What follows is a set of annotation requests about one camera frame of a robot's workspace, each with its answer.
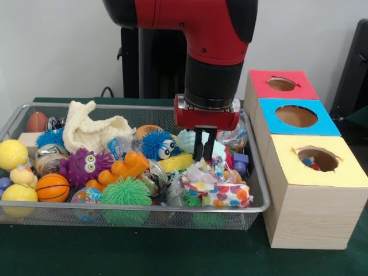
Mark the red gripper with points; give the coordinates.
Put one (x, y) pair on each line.
(207, 119)

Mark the small dotted cloth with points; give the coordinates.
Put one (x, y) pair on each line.
(218, 190)

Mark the colourful polka dot cloth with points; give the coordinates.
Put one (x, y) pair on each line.
(310, 163)

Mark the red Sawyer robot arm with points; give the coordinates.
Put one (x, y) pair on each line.
(195, 29)

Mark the wooden box with three holes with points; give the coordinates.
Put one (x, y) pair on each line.
(310, 213)

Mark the mint green foam cloth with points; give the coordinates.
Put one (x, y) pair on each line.
(185, 141)

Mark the blue spiky ball with eyes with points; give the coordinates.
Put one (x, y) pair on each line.
(155, 144)

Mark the green spiky ball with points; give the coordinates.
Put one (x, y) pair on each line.
(193, 201)
(126, 192)

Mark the orange plastic toy block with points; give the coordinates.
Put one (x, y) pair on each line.
(123, 167)

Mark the cream knitted cloth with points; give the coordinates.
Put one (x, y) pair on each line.
(92, 129)

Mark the dark green table cloth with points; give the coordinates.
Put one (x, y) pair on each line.
(172, 253)

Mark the purple furry monster toy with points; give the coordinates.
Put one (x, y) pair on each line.
(83, 167)

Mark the orange toy basketball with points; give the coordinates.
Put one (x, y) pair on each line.
(53, 187)

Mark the black monitor panel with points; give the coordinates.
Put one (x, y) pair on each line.
(353, 75)

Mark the yellow ball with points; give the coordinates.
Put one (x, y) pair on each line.
(12, 154)
(20, 192)

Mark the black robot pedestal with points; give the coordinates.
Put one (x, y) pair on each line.
(149, 63)

